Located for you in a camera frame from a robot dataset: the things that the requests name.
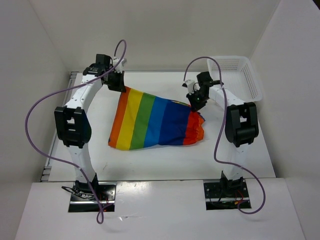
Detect rainbow striped shorts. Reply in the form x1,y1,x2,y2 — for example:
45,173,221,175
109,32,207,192
108,87,205,151

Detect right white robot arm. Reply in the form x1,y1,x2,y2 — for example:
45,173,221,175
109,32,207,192
182,71,259,197

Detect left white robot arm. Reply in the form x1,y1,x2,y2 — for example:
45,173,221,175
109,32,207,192
54,54,127,200

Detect white plastic basket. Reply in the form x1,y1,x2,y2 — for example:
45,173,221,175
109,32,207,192
207,55,263,103

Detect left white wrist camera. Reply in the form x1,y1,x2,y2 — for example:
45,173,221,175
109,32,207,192
112,57,127,73

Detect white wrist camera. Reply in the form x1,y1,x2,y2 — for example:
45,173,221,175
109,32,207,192
182,79,200,95
112,57,127,73

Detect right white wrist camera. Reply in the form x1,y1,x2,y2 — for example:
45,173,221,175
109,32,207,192
182,79,200,95

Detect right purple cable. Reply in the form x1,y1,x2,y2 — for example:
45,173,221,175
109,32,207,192
183,56,266,216

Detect purple cable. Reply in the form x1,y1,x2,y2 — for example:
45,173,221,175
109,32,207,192
25,39,128,225
183,56,266,216

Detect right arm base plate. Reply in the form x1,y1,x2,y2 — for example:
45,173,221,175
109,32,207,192
203,179,252,211

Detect aluminium table edge rail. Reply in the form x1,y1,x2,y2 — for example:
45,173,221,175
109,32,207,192
40,71,78,183

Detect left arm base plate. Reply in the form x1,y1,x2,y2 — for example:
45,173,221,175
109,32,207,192
61,182,117,213

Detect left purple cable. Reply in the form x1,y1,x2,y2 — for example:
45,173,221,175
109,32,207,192
25,39,128,225

